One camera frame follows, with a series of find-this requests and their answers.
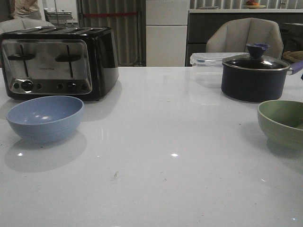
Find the blue bowl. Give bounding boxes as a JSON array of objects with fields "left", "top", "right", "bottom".
[{"left": 6, "top": 96, "right": 84, "bottom": 143}]

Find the green bowl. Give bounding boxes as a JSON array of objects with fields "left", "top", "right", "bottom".
[{"left": 257, "top": 100, "right": 303, "bottom": 150}]

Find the clear plastic food container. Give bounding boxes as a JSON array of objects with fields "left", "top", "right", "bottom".
[{"left": 190, "top": 52, "right": 245, "bottom": 88}]

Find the black and chrome toaster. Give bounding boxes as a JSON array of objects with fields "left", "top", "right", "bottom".
[{"left": 0, "top": 26, "right": 119, "bottom": 101}]

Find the white cabinet column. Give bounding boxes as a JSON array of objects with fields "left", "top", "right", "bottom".
[{"left": 146, "top": 0, "right": 190, "bottom": 67}]

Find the red barrier belt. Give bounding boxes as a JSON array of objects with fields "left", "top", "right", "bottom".
[{"left": 83, "top": 12, "right": 139, "bottom": 18}]

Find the dark blue saucepan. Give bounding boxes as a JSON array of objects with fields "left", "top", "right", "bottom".
[{"left": 221, "top": 61, "right": 303, "bottom": 103}]

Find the grey counter cabinet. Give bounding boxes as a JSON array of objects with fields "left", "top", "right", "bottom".
[{"left": 185, "top": 9, "right": 303, "bottom": 66}]

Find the beige armchair right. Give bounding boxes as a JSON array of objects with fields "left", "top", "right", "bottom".
[{"left": 206, "top": 17, "right": 284, "bottom": 59}]

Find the beige armchair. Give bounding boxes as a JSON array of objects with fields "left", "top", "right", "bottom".
[
  {"left": 0, "top": 18, "right": 54, "bottom": 34},
  {"left": 206, "top": 17, "right": 284, "bottom": 59}
]

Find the glass pot lid blue knob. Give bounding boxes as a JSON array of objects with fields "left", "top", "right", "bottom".
[{"left": 222, "top": 43, "right": 290, "bottom": 71}]

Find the metal trolley in background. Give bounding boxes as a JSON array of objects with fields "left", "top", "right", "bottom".
[{"left": 44, "top": 8, "right": 75, "bottom": 26}]

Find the fruit plate on counter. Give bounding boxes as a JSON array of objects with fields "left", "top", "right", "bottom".
[{"left": 243, "top": 0, "right": 266, "bottom": 9}]

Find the brown object behind pot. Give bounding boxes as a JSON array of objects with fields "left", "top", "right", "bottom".
[{"left": 282, "top": 51, "right": 303, "bottom": 63}]

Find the person in background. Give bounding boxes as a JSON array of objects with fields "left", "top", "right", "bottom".
[{"left": 10, "top": 0, "right": 42, "bottom": 20}]

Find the beige armchair left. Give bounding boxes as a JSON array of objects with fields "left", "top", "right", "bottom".
[{"left": 0, "top": 18, "right": 54, "bottom": 34}]

